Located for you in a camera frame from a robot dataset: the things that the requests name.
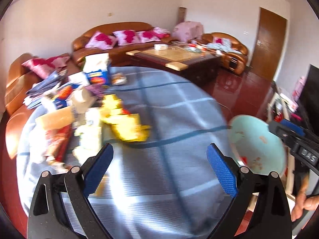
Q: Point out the brown leather armchair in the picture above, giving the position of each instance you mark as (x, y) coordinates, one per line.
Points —
(234, 54)

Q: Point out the pink floral pillow right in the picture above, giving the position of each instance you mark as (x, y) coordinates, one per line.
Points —
(147, 36)

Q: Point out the white TV stand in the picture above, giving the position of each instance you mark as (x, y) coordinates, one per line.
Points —
(288, 176)

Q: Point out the pink floral pillow left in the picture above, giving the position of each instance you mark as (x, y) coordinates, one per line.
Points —
(101, 41)

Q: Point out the pink cloth covered object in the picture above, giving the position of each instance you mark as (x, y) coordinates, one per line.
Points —
(188, 30)

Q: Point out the blue Look snack box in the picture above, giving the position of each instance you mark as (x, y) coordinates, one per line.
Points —
(96, 69)

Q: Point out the tall brown floor vase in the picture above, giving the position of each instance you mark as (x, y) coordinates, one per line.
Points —
(182, 11)

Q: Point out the person's right hand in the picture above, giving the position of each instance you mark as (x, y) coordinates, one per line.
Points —
(303, 203)

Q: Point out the dark wood coffee table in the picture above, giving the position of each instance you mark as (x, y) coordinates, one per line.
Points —
(198, 67)

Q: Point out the pink pillow on chaise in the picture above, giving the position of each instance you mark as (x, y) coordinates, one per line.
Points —
(44, 67)

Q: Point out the pink floral pillow middle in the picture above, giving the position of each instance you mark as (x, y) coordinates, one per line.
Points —
(126, 37)

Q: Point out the yellow plastic bag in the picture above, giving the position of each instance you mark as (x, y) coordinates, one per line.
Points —
(125, 125)

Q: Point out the black television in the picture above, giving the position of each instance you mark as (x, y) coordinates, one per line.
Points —
(308, 100)

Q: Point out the blue plaid tablecloth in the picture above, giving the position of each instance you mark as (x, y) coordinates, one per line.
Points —
(164, 187)

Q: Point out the white tissue box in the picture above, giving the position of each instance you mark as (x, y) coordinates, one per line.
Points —
(160, 47)

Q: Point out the brown leather chaise sofa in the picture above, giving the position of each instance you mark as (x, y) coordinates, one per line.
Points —
(17, 103)

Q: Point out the brown wooden door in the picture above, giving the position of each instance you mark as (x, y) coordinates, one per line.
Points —
(269, 44)

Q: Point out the pink floral pillow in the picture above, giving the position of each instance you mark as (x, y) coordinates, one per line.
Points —
(147, 36)
(101, 41)
(126, 37)

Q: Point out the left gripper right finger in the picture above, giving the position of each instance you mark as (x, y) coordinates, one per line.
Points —
(271, 216)

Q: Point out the small snack wrapper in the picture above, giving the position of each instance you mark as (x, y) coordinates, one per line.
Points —
(118, 79)

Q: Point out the folded blue plaid cloth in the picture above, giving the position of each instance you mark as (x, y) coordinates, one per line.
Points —
(46, 87)

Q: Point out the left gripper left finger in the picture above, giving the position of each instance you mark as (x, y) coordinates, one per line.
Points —
(48, 217)

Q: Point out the long brown leather sofa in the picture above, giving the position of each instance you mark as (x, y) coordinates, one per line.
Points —
(117, 54)

